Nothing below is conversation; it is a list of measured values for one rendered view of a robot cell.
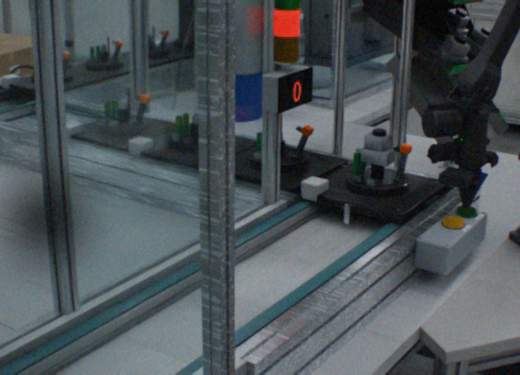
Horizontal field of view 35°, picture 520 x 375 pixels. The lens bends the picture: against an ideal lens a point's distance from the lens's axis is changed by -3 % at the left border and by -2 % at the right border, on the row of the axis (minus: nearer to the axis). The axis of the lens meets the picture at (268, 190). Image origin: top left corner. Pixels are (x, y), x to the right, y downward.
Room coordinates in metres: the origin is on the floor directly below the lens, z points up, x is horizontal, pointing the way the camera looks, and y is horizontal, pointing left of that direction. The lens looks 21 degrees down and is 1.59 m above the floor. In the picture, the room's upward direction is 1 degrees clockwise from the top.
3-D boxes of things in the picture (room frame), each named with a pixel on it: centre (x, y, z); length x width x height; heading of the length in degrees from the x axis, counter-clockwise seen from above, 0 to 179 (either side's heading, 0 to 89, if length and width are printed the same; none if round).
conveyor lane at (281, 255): (1.45, -0.05, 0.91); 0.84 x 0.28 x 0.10; 146
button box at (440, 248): (1.50, -0.37, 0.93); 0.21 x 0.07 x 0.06; 146
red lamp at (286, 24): (1.60, -0.03, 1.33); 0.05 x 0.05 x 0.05
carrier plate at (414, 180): (1.69, -0.23, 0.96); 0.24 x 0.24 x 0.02; 56
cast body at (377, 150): (1.70, -0.22, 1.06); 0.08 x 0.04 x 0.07; 57
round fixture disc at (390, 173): (1.69, -0.23, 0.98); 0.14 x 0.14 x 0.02
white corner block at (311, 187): (1.66, -0.10, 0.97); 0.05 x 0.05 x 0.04; 56
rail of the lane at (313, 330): (1.38, -0.21, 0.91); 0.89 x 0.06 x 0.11; 146
